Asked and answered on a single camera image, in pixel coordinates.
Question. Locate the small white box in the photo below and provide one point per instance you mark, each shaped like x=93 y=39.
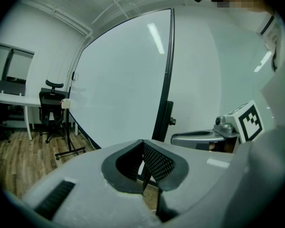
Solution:
x=66 y=103

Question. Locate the black office chair with headrest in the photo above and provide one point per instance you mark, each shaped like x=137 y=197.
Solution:
x=51 y=113

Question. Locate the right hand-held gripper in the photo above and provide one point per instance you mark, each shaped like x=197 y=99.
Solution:
x=249 y=122

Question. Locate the whiteboard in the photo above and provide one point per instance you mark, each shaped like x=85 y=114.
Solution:
x=123 y=79

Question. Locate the white ceiling pipe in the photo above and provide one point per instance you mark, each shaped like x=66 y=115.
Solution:
x=61 y=16

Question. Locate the white desk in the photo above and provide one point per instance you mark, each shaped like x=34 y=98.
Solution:
x=14 y=101

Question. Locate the glass window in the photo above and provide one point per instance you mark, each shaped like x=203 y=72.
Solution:
x=16 y=63

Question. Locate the person's light t-shirt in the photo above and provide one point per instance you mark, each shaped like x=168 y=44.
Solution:
x=282 y=98

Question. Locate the dark desk divider panel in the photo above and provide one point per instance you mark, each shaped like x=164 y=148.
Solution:
x=13 y=88

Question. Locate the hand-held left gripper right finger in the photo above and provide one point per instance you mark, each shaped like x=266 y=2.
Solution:
x=199 y=186

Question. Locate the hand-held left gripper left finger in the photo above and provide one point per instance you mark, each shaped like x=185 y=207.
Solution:
x=85 y=198

